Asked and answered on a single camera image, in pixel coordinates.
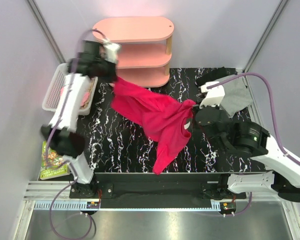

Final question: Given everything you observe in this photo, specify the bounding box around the red t-shirt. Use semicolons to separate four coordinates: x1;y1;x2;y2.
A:
111;77;196;175

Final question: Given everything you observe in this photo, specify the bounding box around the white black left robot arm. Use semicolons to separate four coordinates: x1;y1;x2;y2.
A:
40;38;121;198

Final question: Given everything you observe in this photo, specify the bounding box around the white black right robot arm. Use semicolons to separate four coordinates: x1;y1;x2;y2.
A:
193;106;300;203

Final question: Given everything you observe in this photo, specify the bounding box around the beige cloth in basket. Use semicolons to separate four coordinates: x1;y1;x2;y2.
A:
80;78;95;109

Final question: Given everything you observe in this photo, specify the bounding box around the light pink cloth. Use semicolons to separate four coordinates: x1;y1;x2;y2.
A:
60;87;90;108

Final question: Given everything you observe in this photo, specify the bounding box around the grey folded t-shirt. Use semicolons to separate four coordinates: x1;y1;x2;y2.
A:
220;77;253;118

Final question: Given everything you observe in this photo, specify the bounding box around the pink three-tier shelf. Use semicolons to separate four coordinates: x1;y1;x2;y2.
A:
94;16;174;88

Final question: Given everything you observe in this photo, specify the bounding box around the black folded t-shirt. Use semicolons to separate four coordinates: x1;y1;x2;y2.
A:
195;66;238;87

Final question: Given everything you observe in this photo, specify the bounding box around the white plastic basket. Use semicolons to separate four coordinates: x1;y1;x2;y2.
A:
42;63;98;116

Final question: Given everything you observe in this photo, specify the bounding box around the green treehouse book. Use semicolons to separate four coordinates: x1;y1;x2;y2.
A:
39;141;70;180

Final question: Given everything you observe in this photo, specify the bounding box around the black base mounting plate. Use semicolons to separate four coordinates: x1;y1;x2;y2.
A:
69;172;248;210

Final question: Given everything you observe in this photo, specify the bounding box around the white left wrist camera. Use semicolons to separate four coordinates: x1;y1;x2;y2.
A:
103;42;122;64

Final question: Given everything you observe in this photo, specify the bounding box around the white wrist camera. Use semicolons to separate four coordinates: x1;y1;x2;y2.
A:
199;81;226;109
103;42;122;64

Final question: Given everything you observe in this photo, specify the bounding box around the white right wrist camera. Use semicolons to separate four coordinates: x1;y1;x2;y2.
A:
199;81;226;109

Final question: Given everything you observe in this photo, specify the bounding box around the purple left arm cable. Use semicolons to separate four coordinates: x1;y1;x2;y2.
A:
44;28;111;238

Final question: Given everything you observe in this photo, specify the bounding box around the aluminium frame rail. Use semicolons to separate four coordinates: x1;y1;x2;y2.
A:
23;181;296;218

